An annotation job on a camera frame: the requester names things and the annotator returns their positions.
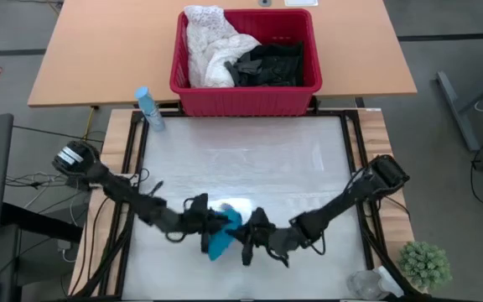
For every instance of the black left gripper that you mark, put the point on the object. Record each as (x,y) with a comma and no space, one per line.
(197,218)

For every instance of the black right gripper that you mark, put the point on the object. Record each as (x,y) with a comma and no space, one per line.
(260,235)

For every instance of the blue garment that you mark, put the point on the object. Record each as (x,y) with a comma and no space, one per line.
(220,247)

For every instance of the red plastic laundry basket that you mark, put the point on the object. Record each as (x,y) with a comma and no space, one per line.
(245,102)

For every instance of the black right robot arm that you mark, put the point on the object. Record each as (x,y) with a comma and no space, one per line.
(333,205)

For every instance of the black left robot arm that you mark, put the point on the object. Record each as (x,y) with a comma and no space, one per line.
(120,189)

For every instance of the spray bottle with blue cap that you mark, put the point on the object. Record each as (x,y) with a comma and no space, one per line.
(149,109)

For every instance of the clear plastic cup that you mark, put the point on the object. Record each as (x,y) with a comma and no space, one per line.
(369,283)

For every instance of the white power adapter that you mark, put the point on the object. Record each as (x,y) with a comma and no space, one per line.
(66,249)

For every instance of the black garment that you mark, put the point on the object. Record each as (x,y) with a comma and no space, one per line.
(271,67)

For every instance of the white lace garment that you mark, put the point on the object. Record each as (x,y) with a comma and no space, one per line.
(212,54)

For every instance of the small green potted plant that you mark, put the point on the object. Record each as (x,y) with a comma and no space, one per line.
(425,265)

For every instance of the black side table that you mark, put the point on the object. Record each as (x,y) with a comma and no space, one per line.
(36,222)

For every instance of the tan wooden desk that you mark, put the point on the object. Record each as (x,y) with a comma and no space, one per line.
(99,50)

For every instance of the grey desk grommet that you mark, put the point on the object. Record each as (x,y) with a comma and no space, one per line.
(265,2)

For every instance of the white sheet on desk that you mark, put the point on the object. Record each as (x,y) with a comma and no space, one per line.
(301,2)

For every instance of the grey metal desk leg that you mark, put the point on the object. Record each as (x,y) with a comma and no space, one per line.
(455,109)

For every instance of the black metal table frame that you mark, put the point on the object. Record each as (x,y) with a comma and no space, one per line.
(365,243)

